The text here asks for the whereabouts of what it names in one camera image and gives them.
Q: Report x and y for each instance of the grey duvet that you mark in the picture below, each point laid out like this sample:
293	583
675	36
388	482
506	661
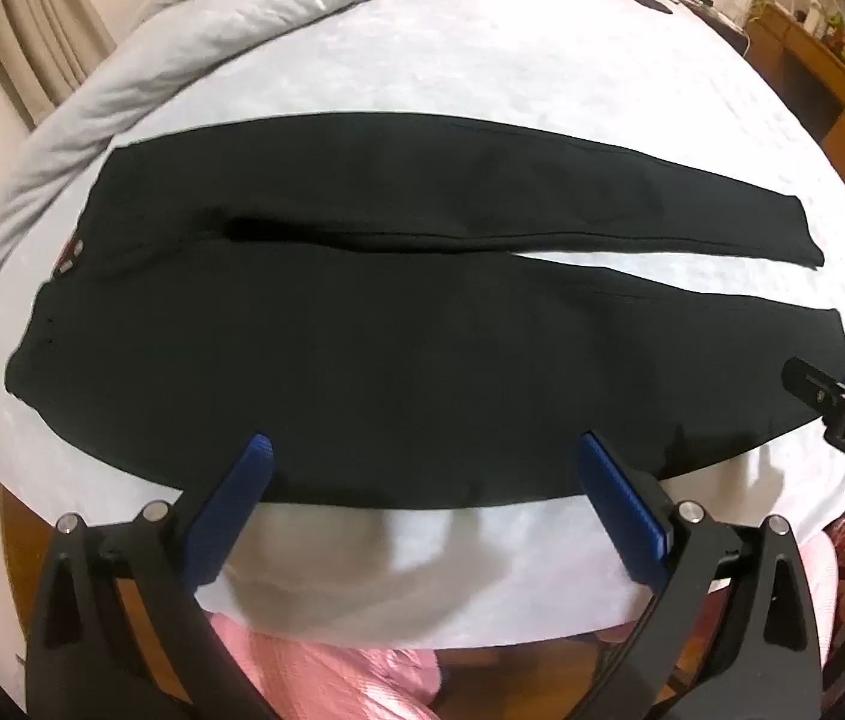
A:
242	7

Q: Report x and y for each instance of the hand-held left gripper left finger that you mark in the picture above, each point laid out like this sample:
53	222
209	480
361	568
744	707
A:
235	510

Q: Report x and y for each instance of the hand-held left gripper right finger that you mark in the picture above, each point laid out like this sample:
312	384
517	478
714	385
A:
624	510

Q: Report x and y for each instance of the white bed sheet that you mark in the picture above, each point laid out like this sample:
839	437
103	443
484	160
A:
467	75

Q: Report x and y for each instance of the wooden desk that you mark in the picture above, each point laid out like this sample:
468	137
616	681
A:
819	67

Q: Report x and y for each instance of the person's pink fleece clothing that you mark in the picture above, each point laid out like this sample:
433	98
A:
317	675

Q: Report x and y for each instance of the black pants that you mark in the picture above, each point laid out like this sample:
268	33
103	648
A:
392	360

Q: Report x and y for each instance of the beige curtain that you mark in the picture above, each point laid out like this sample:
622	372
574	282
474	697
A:
40	15

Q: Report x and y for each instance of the green potted plant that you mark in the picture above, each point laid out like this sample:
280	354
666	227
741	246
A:
834	22

